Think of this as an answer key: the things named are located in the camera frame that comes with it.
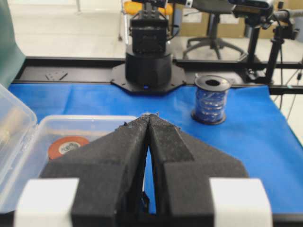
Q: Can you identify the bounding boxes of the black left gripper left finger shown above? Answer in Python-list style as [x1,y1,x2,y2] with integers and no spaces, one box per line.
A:
[14,113,150,227]

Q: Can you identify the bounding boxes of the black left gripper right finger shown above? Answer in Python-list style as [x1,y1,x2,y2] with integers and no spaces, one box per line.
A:
[148,113,273,227]

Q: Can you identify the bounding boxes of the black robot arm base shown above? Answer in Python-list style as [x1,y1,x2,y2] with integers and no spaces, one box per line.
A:
[110,0,186,94]

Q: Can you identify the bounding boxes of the clear plastic toolbox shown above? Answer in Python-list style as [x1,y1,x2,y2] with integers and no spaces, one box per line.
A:
[0,115,136,213]

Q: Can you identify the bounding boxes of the orange round tape roll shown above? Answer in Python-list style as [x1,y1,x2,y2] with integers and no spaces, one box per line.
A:
[48,136,89,160]

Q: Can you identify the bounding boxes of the blue table cloth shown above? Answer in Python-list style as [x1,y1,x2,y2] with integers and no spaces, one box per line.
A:
[9,84,303,213]

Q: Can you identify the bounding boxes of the blue ribbon spool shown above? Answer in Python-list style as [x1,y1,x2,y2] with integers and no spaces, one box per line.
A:
[191,75,231,125]

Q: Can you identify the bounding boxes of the black office chair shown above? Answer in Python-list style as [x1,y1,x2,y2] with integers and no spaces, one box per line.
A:
[183,0,245,60]

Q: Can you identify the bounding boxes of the black aluminium rail frame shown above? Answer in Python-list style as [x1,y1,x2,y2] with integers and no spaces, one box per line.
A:
[14,57,303,95]

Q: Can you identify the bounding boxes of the black camera stand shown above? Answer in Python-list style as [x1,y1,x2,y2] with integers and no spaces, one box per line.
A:
[229,0,303,84]

